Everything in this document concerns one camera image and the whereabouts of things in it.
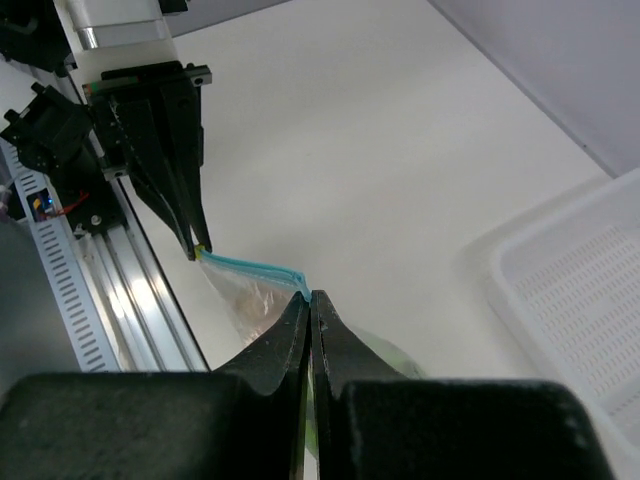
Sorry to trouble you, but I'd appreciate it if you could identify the clear zip top bag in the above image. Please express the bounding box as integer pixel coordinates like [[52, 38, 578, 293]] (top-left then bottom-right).
[[194, 243, 429, 451]]

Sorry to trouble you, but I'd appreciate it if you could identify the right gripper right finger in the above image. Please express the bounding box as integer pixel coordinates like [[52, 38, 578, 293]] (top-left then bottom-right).
[[310, 290, 614, 479]]

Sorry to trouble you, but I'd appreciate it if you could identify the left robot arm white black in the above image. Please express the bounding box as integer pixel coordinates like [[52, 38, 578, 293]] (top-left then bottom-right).
[[1, 1, 212, 259]]

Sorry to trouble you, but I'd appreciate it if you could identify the yellow zip slider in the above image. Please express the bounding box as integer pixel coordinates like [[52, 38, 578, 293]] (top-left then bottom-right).
[[194, 244, 205, 259]]

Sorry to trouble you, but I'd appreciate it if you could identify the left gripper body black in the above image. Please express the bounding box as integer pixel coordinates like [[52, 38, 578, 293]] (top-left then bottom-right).
[[83, 61, 212, 183]]

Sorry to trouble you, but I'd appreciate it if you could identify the white slotted cable duct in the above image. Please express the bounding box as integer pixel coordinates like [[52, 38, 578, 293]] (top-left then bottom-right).
[[1, 141, 120, 373]]

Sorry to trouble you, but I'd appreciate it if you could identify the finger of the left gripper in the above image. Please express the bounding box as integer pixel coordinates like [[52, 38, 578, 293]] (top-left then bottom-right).
[[108, 83, 195, 260], [160, 75, 212, 253]]

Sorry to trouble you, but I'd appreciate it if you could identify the white plastic basket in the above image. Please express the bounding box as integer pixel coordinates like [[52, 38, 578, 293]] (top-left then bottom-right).
[[455, 171, 639, 458]]

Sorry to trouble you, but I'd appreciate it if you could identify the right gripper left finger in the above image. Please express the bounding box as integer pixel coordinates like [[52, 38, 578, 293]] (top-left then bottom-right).
[[1, 294, 310, 479]]

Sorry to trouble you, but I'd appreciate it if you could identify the pink fake egg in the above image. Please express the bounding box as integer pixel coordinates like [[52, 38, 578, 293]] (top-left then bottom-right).
[[225, 284, 293, 345]]

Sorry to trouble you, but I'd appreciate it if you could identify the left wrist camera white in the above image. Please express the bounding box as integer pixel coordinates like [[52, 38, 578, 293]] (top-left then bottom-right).
[[54, 0, 170, 50]]

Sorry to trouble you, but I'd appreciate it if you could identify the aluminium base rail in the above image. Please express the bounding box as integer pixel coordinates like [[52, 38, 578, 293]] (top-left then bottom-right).
[[74, 149, 211, 372]]

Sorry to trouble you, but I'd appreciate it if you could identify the green fake melon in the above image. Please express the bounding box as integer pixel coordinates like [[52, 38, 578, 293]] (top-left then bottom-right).
[[349, 325, 427, 379]]

